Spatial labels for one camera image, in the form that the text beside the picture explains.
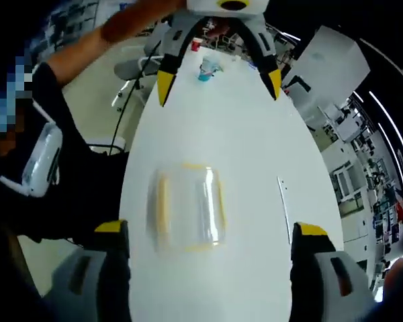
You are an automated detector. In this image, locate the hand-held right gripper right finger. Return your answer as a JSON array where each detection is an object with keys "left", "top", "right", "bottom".
[{"left": 290, "top": 221, "right": 386, "bottom": 322}]

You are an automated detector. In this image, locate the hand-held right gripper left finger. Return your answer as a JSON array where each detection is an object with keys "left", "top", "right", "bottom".
[{"left": 49, "top": 219, "right": 132, "bottom": 322}]

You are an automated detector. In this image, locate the person's right hand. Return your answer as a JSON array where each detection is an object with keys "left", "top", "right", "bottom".
[{"left": 382, "top": 257, "right": 403, "bottom": 305}]

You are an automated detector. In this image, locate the blue plastic cup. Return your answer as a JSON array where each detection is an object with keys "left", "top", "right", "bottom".
[{"left": 197, "top": 56, "right": 225, "bottom": 83}]

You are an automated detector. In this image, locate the grey office chair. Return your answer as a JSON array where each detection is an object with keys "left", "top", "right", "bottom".
[{"left": 113, "top": 54, "right": 166, "bottom": 82}]

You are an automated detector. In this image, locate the white square pillar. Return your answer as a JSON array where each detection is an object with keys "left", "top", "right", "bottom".
[{"left": 281, "top": 25, "right": 373, "bottom": 100}]

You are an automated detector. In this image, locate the white worn device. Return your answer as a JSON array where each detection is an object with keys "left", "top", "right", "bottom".
[{"left": 0, "top": 99, "right": 64, "bottom": 198}]

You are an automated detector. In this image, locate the ceiling light strip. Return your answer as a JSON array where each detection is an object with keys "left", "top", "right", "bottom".
[{"left": 368, "top": 89, "right": 403, "bottom": 189}]

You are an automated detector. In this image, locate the black cable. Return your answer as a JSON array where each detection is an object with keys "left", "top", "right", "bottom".
[{"left": 108, "top": 46, "right": 163, "bottom": 156}]

